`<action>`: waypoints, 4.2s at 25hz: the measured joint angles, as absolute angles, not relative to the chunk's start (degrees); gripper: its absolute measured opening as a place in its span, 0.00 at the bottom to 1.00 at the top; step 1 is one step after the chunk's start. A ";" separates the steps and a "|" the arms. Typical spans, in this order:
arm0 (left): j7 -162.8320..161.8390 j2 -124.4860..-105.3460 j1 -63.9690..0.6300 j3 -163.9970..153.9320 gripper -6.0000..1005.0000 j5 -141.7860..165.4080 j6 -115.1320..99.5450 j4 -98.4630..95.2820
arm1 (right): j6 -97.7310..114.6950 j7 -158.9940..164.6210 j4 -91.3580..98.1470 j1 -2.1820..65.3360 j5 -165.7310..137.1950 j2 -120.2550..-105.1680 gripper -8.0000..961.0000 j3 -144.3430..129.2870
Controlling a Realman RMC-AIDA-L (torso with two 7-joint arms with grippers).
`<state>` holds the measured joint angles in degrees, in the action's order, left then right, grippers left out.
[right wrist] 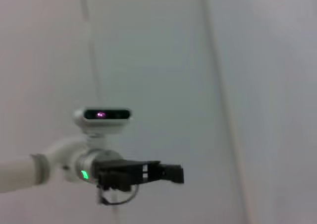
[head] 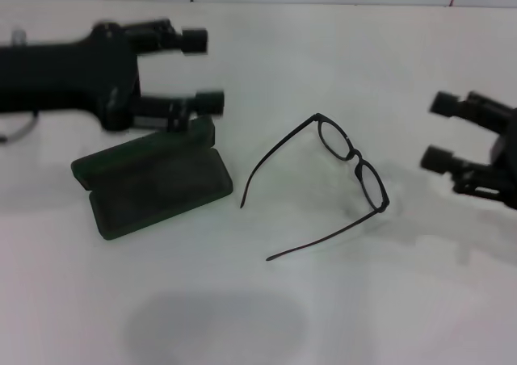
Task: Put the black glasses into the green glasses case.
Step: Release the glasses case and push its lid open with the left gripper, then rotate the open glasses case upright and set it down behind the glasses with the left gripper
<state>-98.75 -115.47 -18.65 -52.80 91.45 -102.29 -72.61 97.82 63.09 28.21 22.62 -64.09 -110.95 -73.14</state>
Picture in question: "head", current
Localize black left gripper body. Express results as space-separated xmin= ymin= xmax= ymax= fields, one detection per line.
xmin=0 ymin=22 xmax=141 ymax=132

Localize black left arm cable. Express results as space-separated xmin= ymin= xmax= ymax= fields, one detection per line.
xmin=0 ymin=113 xmax=40 ymax=145

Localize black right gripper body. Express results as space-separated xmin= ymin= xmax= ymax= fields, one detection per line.
xmin=490 ymin=107 xmax=517 ymax=211

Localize black glasses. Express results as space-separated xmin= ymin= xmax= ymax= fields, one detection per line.
xmin=239 ymin=112 xmax=391 ymax=262

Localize green glasses case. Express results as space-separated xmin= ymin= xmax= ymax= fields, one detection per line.
xmin=70 ymin=116 xmax=234 ymax=242

